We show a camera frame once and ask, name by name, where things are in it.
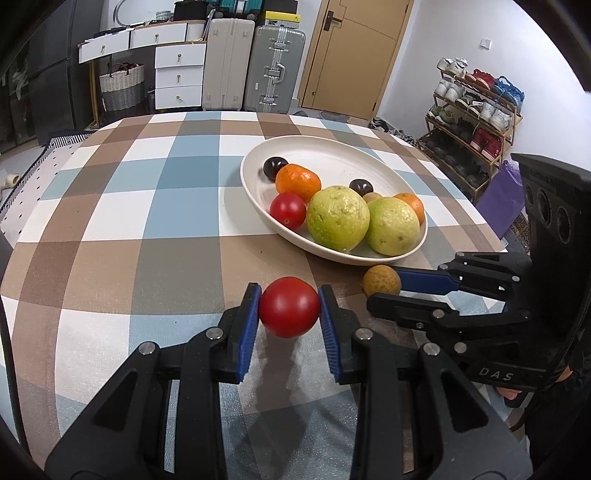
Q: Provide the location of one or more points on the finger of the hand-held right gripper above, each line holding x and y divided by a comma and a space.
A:
422, 281
406, 310

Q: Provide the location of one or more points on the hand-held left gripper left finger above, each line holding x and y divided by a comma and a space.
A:
247, 332

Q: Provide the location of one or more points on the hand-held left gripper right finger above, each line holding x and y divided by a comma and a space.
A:
333, 337

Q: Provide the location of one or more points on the tan bumpy longan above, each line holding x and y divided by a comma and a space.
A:
381, 280

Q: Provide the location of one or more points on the red tomato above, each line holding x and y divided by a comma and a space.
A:
289, 307
287, 210

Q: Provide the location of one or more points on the orange mandarin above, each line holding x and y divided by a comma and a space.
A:
298, 181
412, 205

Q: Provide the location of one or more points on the brown kiwi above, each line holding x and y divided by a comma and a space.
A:
372, 197

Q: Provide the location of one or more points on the dark purple plum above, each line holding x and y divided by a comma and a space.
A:
361, 186
274, 167

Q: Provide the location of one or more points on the cream oval plate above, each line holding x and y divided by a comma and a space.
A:
323, 157

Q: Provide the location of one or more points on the person's right forearm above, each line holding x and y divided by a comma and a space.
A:
558, 424

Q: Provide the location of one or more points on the person's right hand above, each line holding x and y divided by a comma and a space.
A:
509, 395

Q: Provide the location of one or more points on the patterned door mat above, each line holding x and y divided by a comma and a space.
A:
519, 230

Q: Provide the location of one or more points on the yellow-green guava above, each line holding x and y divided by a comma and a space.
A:
392, 228
339, 219

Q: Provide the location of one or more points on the purple bag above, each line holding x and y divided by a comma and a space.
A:
501, 198

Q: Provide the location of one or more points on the wooden shoe rack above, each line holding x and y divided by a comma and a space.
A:
508, 134

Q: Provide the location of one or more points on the checked tablecloth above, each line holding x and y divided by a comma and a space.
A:
138, 230

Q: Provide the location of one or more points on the loose shoes by door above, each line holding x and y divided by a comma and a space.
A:
392, 129

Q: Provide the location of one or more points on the rows of shoes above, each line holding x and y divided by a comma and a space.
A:
480, 110

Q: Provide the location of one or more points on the wooden door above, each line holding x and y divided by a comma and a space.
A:
355, 60

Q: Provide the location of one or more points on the grey aluminium suitcase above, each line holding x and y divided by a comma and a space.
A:
274, 69

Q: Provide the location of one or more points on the white drawer desk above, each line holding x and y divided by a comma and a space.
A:
180, 76

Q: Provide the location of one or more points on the beige suitcase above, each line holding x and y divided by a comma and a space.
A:
228, 64

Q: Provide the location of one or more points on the woven wicker basket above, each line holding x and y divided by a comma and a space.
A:
122, 87

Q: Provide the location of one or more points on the beige slipper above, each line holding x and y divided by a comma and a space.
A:
9, 181

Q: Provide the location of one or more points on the yellow box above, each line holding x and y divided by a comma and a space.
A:
279, 19

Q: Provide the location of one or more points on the white ribbed container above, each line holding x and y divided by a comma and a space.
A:
195, 31

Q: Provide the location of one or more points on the black cabinet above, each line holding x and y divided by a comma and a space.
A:
41, 92

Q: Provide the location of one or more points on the black box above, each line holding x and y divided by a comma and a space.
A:
191, 10

